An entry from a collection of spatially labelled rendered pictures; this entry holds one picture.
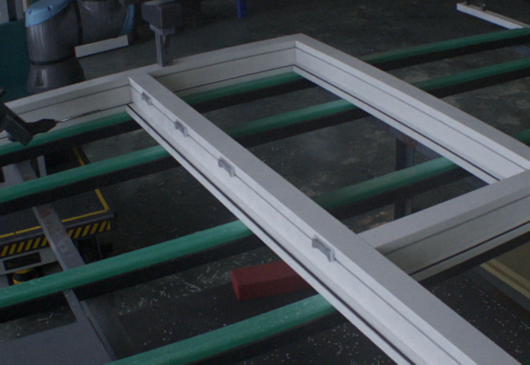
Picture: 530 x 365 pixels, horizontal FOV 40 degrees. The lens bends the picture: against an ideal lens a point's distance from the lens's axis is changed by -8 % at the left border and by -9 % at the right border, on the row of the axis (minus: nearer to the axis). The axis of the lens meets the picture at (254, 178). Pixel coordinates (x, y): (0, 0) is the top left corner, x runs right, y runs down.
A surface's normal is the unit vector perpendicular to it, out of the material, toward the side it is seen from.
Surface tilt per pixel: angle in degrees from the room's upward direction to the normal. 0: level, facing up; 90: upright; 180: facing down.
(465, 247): 0
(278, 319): 0
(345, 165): 0
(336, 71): 90
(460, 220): 90
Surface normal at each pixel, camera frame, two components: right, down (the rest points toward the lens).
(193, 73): 0.46, 0.38
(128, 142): -0.06, -0.89
